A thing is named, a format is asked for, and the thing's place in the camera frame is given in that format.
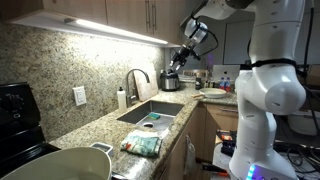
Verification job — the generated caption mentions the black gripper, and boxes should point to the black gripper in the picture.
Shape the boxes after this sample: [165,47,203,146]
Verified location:
[169,44,202,73]

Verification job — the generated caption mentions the curved steel faucet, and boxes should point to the curved steel faucet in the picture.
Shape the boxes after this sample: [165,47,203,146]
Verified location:
[125,68,151,108]

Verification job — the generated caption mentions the steel rice cooker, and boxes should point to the steel rice cooker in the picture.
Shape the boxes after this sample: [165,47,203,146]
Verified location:
[159,69,181,92]

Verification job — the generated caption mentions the wooden rack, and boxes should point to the wooden rack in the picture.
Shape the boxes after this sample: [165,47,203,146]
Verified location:
[182,68,210,80]

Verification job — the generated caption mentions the wooden cutting board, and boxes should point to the wooden cutting board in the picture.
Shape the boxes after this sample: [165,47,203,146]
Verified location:
[133,63,160,102]

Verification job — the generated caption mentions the white plate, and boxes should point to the white plate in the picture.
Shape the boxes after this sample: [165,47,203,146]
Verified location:
[198,87,228,99]

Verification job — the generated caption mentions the stainless steel sink basin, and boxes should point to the stainless steel sink basin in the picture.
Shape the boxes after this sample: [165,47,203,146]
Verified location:
[116,100,185,132]

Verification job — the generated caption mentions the silver Apple laptop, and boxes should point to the silver Apple laptop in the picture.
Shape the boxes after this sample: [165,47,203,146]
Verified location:
[212,64,241,83]

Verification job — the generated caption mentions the green sponge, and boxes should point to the green sponge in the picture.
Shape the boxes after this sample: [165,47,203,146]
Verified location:
[148,112,161,121]

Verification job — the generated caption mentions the white soap dispenser bottle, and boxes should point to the white soap dispenser bottle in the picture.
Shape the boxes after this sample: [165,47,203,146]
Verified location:
[116,86,128,114]

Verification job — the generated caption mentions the under-cabinet light strip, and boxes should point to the under-cabinet light strip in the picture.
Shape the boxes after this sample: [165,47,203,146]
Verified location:
[64,17,169,46]

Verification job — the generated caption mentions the wooden upper cabinet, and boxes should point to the wooden upper cabinet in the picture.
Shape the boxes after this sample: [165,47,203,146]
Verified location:
[0,0,188,46]

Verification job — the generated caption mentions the wooden lower cabinets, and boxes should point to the wooden lower cabinets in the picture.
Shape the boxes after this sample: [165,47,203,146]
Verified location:
[154,101,241,180]

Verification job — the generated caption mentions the folded green white towel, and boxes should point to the folded green white towel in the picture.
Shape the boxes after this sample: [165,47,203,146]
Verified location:
[119,129,164,158]

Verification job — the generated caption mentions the hanging grey dish towel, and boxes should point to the hanging grey dish towel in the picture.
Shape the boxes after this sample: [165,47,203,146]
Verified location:
[183,134,198,178]

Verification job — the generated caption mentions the black orange tool case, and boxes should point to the black orange tool case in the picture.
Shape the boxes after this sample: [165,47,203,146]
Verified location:
[216,129,238,156]

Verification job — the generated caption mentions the small grey square container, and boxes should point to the small grey square container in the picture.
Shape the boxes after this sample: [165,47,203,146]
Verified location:
[90,141,115,158]

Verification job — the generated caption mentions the white bucket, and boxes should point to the white bucket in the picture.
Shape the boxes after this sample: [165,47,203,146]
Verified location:
[288,108,320,137]

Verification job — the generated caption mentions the white cooking pot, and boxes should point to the white cooking pot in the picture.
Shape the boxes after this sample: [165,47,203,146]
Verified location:
[0,146,113,180]

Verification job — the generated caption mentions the black kitchen stove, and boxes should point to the black kitchen stove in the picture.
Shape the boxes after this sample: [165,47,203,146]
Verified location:
[0,82,62,178]

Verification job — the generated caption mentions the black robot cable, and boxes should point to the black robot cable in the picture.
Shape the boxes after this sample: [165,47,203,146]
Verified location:
[191,6,316,76]

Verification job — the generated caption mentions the white wall outlet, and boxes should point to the white wall outlet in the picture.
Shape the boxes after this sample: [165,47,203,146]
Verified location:
[72,86,88,107]

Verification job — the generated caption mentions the orange handled tool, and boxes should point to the orange handled tool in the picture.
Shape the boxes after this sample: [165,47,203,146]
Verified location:
[200,162,230,177]

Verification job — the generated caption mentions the tangled black floor cables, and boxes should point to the tangled black floor cables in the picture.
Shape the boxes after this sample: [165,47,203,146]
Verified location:
[274,138,320,180]

